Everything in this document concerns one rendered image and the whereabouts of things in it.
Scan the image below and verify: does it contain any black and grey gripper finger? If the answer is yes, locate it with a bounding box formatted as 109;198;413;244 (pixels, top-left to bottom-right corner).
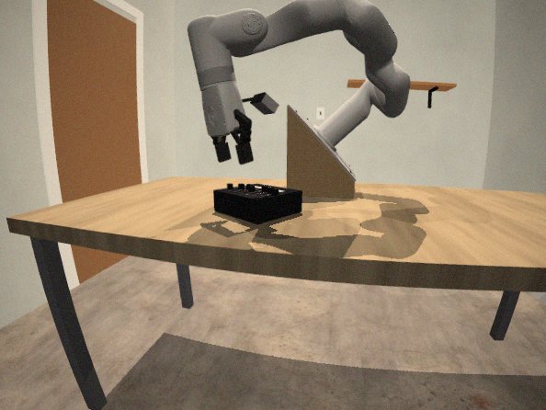
231;109;254;165
211;136;232;163

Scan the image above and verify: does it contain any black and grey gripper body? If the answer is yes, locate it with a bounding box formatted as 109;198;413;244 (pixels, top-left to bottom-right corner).
200;80;245;137

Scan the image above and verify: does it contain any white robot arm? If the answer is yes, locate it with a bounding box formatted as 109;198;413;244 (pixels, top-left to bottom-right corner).
188;0;411;151

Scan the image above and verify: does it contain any black lighting desk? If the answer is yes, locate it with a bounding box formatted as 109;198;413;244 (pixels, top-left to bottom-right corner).
213;183;302;225

